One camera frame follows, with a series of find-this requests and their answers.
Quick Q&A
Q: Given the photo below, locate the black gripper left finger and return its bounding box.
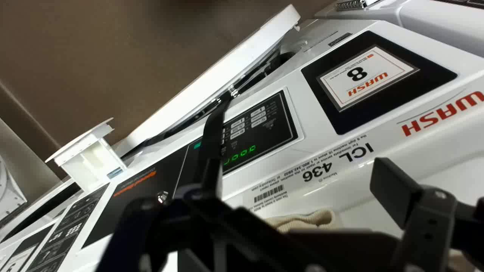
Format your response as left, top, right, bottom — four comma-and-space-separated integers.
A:
95, 183, 284, 272

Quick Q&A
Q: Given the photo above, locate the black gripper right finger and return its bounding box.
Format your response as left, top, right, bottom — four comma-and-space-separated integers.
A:
368, 157, 484, 272

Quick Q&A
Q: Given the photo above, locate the black backpack strap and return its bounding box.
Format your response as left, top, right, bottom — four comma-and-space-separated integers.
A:
192, 91, 234, 200

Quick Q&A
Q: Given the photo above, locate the beige cloth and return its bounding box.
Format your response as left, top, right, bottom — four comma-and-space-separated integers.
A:
267, 210, 337, 233

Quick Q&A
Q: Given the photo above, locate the white left washing machine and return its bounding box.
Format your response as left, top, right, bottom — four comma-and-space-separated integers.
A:
0, 184, 107, 272

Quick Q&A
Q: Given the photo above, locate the white washing machine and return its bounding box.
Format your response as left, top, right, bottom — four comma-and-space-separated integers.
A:
317, 0, 484, 56
0, 184, 107, 272

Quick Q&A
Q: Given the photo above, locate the white washer number eight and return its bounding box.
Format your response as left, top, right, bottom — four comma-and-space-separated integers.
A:
58, 20, 484, 272

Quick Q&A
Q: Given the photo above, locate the white far washing machine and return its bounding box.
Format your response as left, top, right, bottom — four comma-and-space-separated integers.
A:
317, 0, 484, 56

